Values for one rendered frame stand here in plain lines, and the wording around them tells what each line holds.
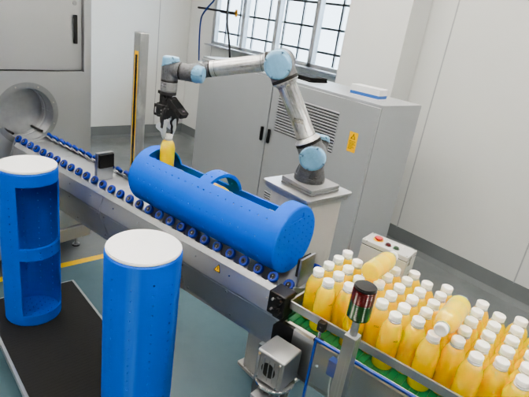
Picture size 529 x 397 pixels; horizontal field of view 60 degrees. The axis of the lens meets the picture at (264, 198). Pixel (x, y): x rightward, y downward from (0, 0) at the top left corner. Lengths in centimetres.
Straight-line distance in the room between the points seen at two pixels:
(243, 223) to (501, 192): 288
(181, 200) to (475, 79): 299
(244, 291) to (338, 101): 194
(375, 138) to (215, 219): 171
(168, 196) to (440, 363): 124
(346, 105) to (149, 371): 226
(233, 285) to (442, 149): 294
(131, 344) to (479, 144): 332
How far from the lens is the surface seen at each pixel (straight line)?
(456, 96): 437
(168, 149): 217
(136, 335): 181
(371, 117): 327
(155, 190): 210
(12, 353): 273
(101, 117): 686
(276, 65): 195
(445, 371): 154
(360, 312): 127
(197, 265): 202
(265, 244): 171
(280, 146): 387
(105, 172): 267
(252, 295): 185
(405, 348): 156
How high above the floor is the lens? 188
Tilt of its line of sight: 21 degrees down
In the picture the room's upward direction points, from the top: 9 degrees clockwise
